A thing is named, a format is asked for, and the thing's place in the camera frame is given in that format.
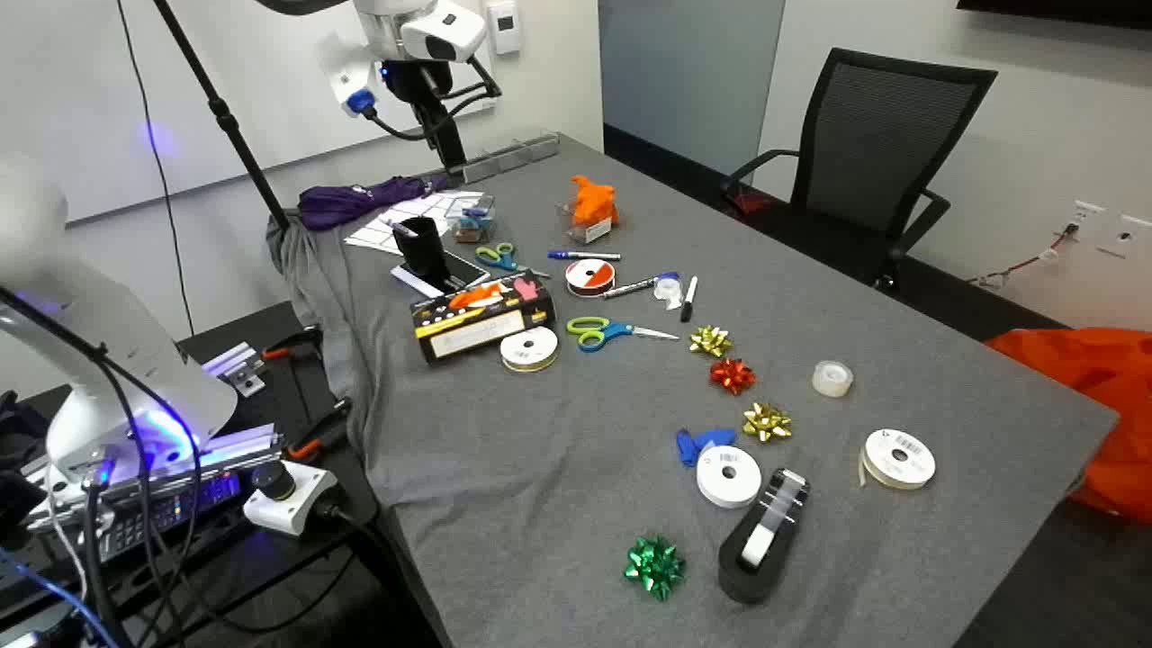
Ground black tape dispenser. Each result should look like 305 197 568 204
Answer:
717 465 815 610

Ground purple ribbon bundle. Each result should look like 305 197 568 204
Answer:
294 168 463 235

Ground black printed cardboard box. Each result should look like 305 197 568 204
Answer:
409 269 557 366

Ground blue marker pen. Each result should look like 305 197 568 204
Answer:
544 244 628 265

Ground white small cup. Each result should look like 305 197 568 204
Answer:
808 357 861 405

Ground teal handled scissors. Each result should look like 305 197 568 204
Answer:
472 241 525 276

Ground red gift bow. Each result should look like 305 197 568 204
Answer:
706 357 760 401

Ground green blue handled scissors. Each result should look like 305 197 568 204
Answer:
563 315 682 357

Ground white emergency stop button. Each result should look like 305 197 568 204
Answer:
240 457 341 540

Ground black tripod pole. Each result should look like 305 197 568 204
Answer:
153 0 294 231

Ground white wall box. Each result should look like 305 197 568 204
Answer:
481 0 525 60

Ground gold ribbon spool white disc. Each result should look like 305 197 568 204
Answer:
498 324 565 378

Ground orange plastic bag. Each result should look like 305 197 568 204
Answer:
983 324 1152 529

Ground red ribbon spool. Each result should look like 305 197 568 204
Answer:
563 255 618 299

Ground black cable bundle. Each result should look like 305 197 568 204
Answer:
0 285 400 648

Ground white paper sheet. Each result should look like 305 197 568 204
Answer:
341 189 486 261

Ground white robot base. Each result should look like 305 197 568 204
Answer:
0 151 286 532

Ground small clear clip container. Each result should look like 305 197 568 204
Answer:
453 202 502 249

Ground cream ribbon spool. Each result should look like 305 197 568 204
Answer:
855 424 942 497

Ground green gift bow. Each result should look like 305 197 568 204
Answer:
618 532 690 606

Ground black cup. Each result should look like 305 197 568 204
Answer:
389 213 453 292

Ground black office chair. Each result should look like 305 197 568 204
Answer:
721 45 1000 292

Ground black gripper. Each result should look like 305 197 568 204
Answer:
378 59 472 177

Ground gold gift bow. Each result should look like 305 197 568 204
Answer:
688 319 733 364
739 401 801 445

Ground orange gift bow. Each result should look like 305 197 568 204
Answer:
565 172 622 244

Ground white wall outlet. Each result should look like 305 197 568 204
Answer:
1062 197 1113 252

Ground grey metal ruler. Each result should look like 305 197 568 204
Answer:
460 130 565 189

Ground blue gift bow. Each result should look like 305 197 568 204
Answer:
672 424 743 472

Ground silver marker pen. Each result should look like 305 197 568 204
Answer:
601 276 661 301

